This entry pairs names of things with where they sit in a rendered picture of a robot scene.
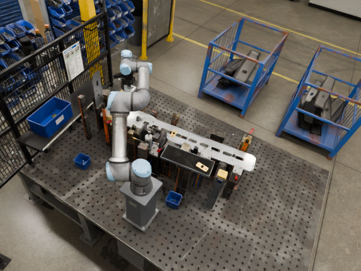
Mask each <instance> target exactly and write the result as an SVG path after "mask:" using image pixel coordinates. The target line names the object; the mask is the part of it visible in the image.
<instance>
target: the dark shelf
mask: <svg viewBox="0 0 361 271"><path fill-rule="evenodd" d="M102 88H103V90H104V89H106V90H107V89H108V88H109V87H108V86H106V85H103V84H102ZM79 95H83V96H84V97H85V104H86V107H87V109H88V108H89V107H90V106H91V105H92V104H93V99H92V98H93V97H94V93H93V86H92V81H91V80H87V81H86V82H85V83H84V84H83V85H81V86H80V87H79V88H78V89H77V90H75V91H74V92H73V93H72V94H71V95H70V96H68V97H67V98H66V99H65V101H67V102H70V103H71V109H72V112H73V116H72V117H71V118H70V119H69V120H68V121H66V122H65V123H64V124H63V125H62V126H61V127H60V128H59V129H58V130H57V131H56V132H55V133H54V134H53V135H52V136H51V137H49V138H46V137H44V136H42V135H39V134H37V133H34V132H32V130H31V129H29V130H28V131H27V132H25V133H24V134H23V135H22V136H21V137H19V138H18V139H17V143H20V144H22V145H24V146H26V147H29V148H31V149H33V150H36V151H38V152H40V153H42V152H43V151H44V150H45V149H46V148H47V147H48V146H49V145H50V144H51V143H52V142H53V141H54V140H55V139H56V138H57V137H58V136H59V135H60V134H61V133H62V132H64V131H65V130H66V129H67V128H68V127H69V126H70V125H71V124H72V123H73V122H74V121H75V120H76V119H77V118H78V117H79V116H80V115H81V110H80V105H79V102H78V96H79Z"/></svg>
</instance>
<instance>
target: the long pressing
mask: <svg viewBox="0 0 361 271"><path fill-rule="evenodd" d="M108 114H110V111H108V110H107V107H106V115H108ZM137 116H140V121H139V122H137V121H136V117H137ZM144 118H145V119H144ZM143 122H147V123H149V124H148V125H147V128H148V126H149V125H150V126H151V127H152V126H153V125H155V126H158V129H159V130H161V129H165V130H168V131H171V132H172V131H173V130H176V131H178V132H177V133H176V134H179V135H182V136H184V137H187V139H186V140H185V139H183V138H180V137H177V136H175V137H171V136H170V135H171V134H170V133H167V140H170V141H172V142H174V143H175V144H176V145H178V146H182V144H183V143H184V142H185V143H187V144H190V145H191V150H192V151H193V149H194V147H195V146H198V147H199V151H198V153H199V154H201V153H202V150H203V148H204V146H201V145H200V143H203V144H205V145H208V147H207V148H209V149H211V148H212V147H214V148H216V149H219V150H220V152H217V151H214V150H213V153H212V156H211V158H212V159H215V160H218V161H221V162H223V163H226V164H228V165H231V166H233V167H234V166H235V164H237V165H240V166H242V167H243V170H244V171H246V172H252V171H253V170H254V166H255V162H256V158H255V156H254V155H251V154H249V153H246V152H243V151H241V150H238V149H236V148H232V147H230V146H227V145H224V144H222V143H219V142H217V141H214V140H211V139H208V138H205V137H203V136H200V135H197V134H195V133H192V132H189V131H187V130H184V129H181V128H179V127H176V126H173V125H170V124H168V123H165V122H162V121H160V120H157V119H156V118H155V117H153V116H152V115H149V114H147V113H144V112H141V111H137V112H130V115H129V116H128V117H127V127H129V128H131V127H132V125H133V124H135V125H136V127H138V128H142V126H143ZM188 139H192V140H195V141H197V143H193V142H191V141H188ZM223 152H227V153H229V154H231V155H233V154H235V156H238V157H240V158H243V159H244V160H243V161H241V160H238V159H236V158H235V157H232V156H228V155H225V154H223Z"/></svg>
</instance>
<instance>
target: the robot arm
mask: <svg viewBox="0 0 361 271"><path fill-rule="evenodd" d="M134 73H138V86H137V91H136V92H129V89H132V86H131V85H132V84H134V83H135V77H134V76H133V74H134ZM151 73H152V63H149V62H134V61H132V52H131V51H129V50H123V51H122V52H121V64H120V73H115V74H114V75H113V77H114V79H117V78H120V77H122V79H121V88H122V90H123V91H112V92H110V94H109V98H108V101H107V110H108V111H110V115H111V116H112V157H111V158H110V159H109V162H107V163H106V173H107V178H108V180H109V181H114V182H130V185H129V187H130V190H131V192H132V193H133V194H134V195H136V196H140V197H142V196H146V195H148V194H150V193H151V191H152V189H153V182H152V180H151V165H150V163H149V162H148V161H147V160H144V159H137V160H135V161H134V162H129V159H128V158H127V157H126V146H127V117H128V116H129V115H130V112H137V111H140V110H142V109H144V108H145V107H146V106H147V104H148V103H149V101H150V91H149V74H151Z"/></svg>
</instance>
